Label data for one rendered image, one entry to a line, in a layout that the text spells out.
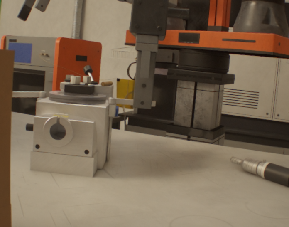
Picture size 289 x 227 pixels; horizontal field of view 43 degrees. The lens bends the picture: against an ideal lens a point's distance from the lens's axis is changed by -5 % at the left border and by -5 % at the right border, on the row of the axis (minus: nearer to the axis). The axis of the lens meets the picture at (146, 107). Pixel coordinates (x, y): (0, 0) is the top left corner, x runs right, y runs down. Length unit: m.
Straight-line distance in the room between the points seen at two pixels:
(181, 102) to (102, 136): 0.59
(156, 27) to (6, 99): 0.33
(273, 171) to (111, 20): 3.15
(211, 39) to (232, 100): 1.10
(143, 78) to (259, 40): 0.47
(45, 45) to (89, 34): 1.89
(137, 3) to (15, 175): 0.27
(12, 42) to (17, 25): 2.26
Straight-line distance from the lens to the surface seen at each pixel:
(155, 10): 0.52
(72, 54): 1.89
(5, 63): 0.22
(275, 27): 0.99
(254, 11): 1.00
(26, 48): 1.91
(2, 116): 0.22
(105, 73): 3.61
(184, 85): 1.10
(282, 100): 2.09
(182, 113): 1.11
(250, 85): 2.09
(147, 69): 0.54
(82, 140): 0.51
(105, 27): 3.64
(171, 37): 1.12
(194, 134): 1.09
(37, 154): 0.53
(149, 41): 0.52
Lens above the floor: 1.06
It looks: 7 degrees down
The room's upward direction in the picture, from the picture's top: 5 degrees clockwise
